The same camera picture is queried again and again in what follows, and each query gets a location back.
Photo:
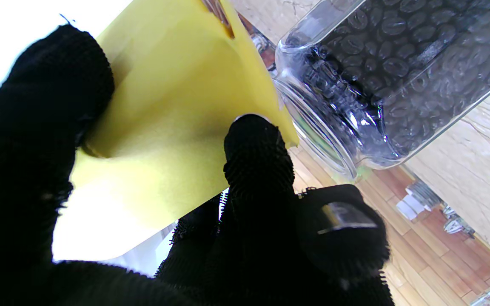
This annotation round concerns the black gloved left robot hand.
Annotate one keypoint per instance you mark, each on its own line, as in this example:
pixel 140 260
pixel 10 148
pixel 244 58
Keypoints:
pixel 19 170

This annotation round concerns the yellow coffee jar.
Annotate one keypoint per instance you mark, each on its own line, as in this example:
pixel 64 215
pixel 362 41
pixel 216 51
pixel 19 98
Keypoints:
pixel 172 106

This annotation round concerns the glass jar with coffee beans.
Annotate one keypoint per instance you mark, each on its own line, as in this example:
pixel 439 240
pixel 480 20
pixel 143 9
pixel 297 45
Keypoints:
pixel 398 63

